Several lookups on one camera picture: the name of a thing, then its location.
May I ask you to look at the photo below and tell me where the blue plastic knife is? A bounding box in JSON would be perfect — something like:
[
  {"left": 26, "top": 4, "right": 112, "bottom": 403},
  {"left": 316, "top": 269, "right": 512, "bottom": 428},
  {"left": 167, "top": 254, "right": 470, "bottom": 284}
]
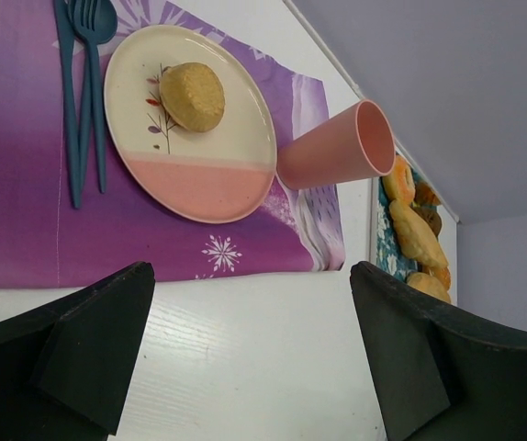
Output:
[{"left": 52, "top": 0, "right": 81, "bottom": 209}]

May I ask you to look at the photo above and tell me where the long golden bread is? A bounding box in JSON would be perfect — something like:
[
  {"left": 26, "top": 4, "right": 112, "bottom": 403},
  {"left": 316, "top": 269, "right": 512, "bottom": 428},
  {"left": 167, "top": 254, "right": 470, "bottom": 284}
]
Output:
[{"left": 388, "top": 199, "right": 449, "bottom": 268}]

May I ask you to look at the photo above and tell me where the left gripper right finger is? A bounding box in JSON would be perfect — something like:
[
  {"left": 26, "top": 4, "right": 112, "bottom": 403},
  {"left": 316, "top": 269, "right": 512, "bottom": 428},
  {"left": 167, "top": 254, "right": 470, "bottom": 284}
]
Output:
[{"left": 350, "top": 262, "right": 527, "bottom": 440}]

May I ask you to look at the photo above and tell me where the purple floral placemat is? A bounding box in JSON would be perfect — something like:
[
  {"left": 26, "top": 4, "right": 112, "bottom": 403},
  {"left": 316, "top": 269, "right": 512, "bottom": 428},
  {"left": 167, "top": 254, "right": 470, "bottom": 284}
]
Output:
[{"left": 0, "top": 1, "right": 345, "bottom": 288}]

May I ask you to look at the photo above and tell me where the blue plastic spoon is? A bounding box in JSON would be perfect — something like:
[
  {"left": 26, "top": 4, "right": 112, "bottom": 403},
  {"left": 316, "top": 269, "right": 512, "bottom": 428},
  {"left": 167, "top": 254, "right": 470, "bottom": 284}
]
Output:
[{"left": 80, "top": 1, "right": 118, "bottom": 194}]

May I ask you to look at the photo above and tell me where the pink plastic cup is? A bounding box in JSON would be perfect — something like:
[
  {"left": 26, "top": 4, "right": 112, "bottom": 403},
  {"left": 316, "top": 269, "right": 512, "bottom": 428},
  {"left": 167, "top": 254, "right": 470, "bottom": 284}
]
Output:
[{"left": 277, "top": 100, "right": 396, "bottom": 190}]

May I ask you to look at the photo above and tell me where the glazed ring doughnut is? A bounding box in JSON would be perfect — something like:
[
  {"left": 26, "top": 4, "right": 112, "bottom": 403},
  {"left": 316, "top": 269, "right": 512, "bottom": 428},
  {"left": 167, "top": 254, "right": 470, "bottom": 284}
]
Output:
[{"left": 382, "top": 154, "right": 416, "bottom": 205}]

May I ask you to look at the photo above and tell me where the dark chocolate pastry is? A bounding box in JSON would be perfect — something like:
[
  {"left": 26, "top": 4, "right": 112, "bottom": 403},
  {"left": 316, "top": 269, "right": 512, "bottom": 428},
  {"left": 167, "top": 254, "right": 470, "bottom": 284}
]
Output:
[{"left": 413, "top": 207, "right": 443, "bottom": 237}]

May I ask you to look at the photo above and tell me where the small glazed bun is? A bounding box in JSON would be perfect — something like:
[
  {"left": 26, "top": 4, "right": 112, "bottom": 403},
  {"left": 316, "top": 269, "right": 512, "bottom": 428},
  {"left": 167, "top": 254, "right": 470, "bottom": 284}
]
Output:
[{"left": 423, "top": 266, "right": 452, "bottom": 291}]

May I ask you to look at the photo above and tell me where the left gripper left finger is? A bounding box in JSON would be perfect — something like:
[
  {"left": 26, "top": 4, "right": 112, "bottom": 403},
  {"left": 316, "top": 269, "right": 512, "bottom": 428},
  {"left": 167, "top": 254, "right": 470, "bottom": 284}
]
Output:
[{"left": 0, "top": 262, "right": 155, "bottom": 436}]

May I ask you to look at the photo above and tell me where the large plain doughnut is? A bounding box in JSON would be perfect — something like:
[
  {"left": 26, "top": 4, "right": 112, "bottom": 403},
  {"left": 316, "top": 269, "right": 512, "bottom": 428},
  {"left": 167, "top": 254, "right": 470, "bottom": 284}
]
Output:
[{"left": 406, "top": 272, "right": 452, "bottom": 304}]

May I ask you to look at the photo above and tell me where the blue plastic fork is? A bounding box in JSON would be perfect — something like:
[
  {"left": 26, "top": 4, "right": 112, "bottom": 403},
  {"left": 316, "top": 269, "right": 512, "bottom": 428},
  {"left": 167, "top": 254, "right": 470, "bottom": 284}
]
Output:
[{"left": 68, "top": 0, "right": 100, "bottom": 192}]

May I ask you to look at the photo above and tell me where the small round bread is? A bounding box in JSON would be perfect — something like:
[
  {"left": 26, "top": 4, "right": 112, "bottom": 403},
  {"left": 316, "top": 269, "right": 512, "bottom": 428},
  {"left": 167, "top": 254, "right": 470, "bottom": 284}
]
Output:
[{"left": 160, "top": 62, "right": 226, "bottom": 133}]

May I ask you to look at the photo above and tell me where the teal floral tray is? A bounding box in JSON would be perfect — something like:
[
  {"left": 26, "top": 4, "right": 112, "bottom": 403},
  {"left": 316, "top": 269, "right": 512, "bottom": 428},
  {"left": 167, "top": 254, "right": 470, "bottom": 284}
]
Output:
[{"left": 370, "top": 178, "right": 418, "bottom": 282}]

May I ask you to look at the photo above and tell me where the cream and pink plate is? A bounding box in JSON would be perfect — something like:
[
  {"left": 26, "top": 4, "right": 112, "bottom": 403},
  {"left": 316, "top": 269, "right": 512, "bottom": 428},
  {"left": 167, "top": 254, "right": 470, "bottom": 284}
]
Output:
[{"left": 104, "top": 25, "right": 277, "bottom": 224}]

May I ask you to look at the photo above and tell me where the brown bread wedge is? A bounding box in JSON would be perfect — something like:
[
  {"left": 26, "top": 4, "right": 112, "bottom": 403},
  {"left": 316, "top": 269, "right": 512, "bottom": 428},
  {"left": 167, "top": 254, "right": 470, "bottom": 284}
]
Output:
[{"left": 414, "top": 181, "right": 442, "bottom": 207}]

